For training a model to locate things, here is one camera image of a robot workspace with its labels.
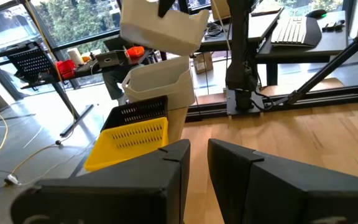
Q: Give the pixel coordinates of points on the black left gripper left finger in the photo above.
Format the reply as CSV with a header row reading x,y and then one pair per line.
x,y
120,193

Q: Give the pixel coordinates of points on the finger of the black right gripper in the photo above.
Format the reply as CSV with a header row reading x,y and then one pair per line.
x,y
166,7

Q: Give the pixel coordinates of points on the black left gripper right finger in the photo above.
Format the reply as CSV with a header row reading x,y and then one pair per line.
x,y
291,199

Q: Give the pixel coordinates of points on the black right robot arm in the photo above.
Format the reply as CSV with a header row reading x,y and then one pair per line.
x,y
241,46

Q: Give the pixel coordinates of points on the yellow plastic slotted basket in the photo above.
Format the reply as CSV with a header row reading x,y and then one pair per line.
x,y
102,157

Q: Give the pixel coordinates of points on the orange object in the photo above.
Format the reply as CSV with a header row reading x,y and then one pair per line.
x,y
135,52

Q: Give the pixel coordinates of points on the brown cardboard box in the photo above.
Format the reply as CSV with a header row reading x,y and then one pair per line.
x,y
203,63

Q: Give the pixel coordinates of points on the grey metal box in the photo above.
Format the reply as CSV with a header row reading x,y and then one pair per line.
x,y
108,59

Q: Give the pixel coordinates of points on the black plastic slotted basket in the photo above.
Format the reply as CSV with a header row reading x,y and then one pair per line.
x,y
135,113

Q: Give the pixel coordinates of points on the black desk with T-foot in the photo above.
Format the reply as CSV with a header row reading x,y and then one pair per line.
x,y
77,120

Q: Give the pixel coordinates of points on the dark tablet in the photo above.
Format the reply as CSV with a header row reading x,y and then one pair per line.
x,y
266,12

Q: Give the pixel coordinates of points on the white paper roll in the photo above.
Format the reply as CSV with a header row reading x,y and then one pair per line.
x,y
75,56

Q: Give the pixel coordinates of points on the red box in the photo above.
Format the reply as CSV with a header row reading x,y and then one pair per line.
x,y
65,69

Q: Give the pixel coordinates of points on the white computer keyboard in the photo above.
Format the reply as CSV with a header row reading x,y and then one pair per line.
x,y
287,29

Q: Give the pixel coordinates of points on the black mesh tray on stand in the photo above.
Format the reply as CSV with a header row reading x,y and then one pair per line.
x,y
30,62

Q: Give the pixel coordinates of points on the black computer mouse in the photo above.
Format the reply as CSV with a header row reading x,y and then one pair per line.
x,y
315,13

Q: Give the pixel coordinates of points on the black diagonal frame strut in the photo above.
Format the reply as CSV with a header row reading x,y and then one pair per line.
x,y
331,63

